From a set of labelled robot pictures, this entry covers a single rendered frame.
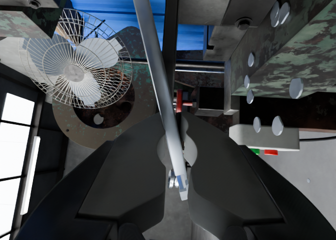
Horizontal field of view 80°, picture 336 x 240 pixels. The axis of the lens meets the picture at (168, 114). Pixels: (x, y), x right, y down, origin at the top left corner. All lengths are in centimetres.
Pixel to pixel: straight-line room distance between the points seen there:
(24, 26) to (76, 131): 125
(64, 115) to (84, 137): 24
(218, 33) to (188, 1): 13
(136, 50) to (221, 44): 135
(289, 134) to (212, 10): 31
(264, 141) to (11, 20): 57
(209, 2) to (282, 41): 10
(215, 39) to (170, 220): 690
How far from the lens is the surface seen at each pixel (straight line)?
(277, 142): 49
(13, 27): 57
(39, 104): 613
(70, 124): 175
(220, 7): 30
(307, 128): 54
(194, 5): 30
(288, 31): 28
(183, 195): 17
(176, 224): 721
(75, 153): 755
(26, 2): 49
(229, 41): 43
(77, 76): 117
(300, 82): 23
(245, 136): 46
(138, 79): 166
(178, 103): 55
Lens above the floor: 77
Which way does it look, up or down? 2 degrees up
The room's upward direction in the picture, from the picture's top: 86 degrees counter-clockwise
